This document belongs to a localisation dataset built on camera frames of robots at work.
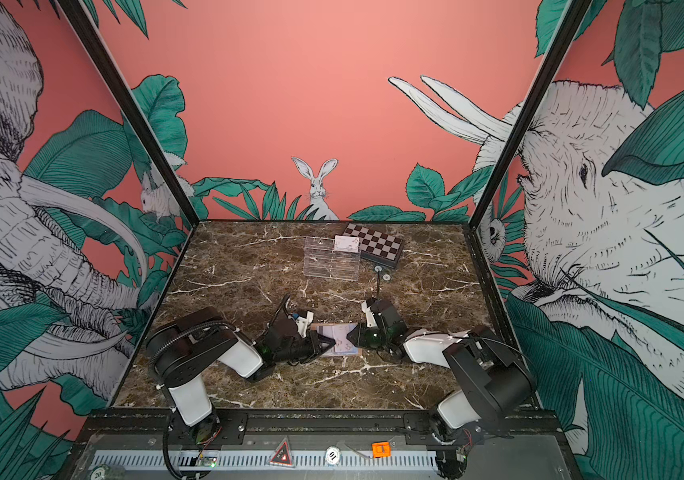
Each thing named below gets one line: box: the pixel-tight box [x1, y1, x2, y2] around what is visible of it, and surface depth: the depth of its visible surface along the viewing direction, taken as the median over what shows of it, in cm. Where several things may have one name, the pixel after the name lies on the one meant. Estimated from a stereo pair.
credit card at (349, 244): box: [334, 235, 359, 253], surface depth 106 cm
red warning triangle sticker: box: [268, 435, 295, 468], surface depth 71 cm
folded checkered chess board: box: [342, 223, 404, 269], surface depth 112 cm
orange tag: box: [372, 442, 391, 458], surface depth 71 cm
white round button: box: [325, 445, 341, 465], surface depth 71 cm
